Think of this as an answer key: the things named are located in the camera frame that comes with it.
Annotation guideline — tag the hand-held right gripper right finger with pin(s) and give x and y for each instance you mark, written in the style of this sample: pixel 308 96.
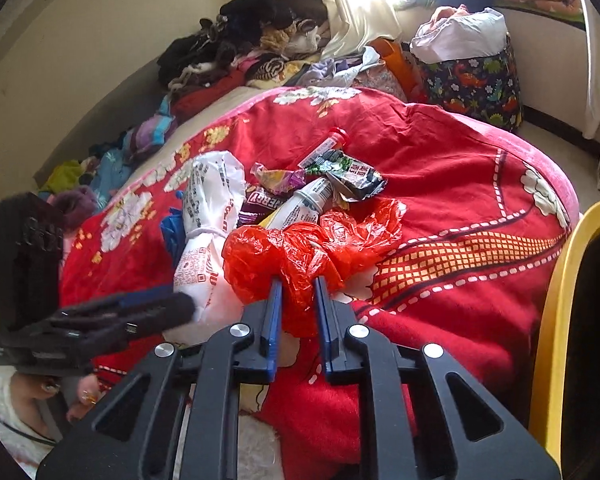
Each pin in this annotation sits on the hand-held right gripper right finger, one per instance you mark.
pixel 325 320

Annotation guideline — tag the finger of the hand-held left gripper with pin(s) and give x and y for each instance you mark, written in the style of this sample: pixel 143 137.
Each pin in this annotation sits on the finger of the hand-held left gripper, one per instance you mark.
pixel 110 337
pixel 160 306

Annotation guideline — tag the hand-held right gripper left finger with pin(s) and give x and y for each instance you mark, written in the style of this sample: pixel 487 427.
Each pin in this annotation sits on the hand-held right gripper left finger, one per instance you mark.
pixel 272 320

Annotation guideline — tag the red plastic bag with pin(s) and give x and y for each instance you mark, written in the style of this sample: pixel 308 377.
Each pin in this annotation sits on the red plastic bag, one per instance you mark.
pixel 280 255

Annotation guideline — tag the white printed plastic bag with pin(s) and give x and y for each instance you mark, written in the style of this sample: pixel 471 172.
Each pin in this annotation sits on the white printed plastic bag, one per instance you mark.
pixel 210 190

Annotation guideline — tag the shiny purple candy wrapper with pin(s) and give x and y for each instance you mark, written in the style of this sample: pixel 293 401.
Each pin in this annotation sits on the shiny purple candy wrapper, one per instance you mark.
pixel 275 177

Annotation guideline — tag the dark green snack packet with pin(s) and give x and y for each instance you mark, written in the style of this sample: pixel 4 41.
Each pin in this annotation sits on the dark green snack packet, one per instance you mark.
pixel 360 180

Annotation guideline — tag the yellow trash bin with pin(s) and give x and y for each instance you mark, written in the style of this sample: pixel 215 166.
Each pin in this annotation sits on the yellow trash bin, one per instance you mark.
pixel 555 310

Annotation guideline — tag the person's left forearm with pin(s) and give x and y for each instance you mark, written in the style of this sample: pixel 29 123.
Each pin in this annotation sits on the person's left forearm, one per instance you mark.
pixel 0 410

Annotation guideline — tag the person's left hand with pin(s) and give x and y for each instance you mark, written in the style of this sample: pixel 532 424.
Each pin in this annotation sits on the person's left hand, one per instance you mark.
pixel 85 395

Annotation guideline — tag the blue plastic bag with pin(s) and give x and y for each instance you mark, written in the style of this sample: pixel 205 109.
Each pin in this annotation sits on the blue plastic bag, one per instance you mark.
pixel 172 232

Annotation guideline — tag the dark purple snack wrapper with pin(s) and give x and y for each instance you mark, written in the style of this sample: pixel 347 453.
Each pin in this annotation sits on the dark purple snack wrapper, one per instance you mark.
pixel 265 205

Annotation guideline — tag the white toothpaste tube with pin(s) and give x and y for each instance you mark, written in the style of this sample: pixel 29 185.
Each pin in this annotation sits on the white toothpaste tube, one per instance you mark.
pixel 305 200

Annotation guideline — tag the white fleece clothing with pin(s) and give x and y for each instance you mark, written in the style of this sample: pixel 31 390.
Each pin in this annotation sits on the white fleece clothing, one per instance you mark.
pixel 260 447

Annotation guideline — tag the red capped tube bottle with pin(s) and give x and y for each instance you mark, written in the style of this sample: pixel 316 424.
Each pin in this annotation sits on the red capped tube bottle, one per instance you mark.
pixel 325 150

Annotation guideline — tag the red floral blanket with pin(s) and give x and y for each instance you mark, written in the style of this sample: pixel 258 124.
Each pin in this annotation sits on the red floral blanket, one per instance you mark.
pixel 455 200

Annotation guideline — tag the beige bed sheet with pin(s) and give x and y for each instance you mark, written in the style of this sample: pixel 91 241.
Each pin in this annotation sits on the beige bed sheet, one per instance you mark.
pixel 200 115

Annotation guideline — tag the floral fabric bag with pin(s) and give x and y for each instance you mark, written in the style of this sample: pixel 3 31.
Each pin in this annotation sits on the floral fabric bag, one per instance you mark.
pixel 380 82

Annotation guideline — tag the lilac cloth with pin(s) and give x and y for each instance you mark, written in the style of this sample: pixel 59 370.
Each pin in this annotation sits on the lilac cloth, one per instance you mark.
pixel 330 67

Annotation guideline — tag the orange bag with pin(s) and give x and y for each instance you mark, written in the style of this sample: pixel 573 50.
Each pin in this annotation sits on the orange bag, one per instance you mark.
pixel 397 62

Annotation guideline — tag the dinosaur print storage bag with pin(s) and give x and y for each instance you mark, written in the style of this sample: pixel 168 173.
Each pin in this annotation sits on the dinosaur print storage bag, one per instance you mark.
pixel 472 85

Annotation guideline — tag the pile of clothes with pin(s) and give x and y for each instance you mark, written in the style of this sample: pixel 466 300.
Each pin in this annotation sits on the pile of clothes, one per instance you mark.
pixel 240 20

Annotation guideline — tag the pink orange cloth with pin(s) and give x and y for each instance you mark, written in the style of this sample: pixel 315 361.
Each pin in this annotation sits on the pink orange cloth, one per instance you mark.
pixel 447 12

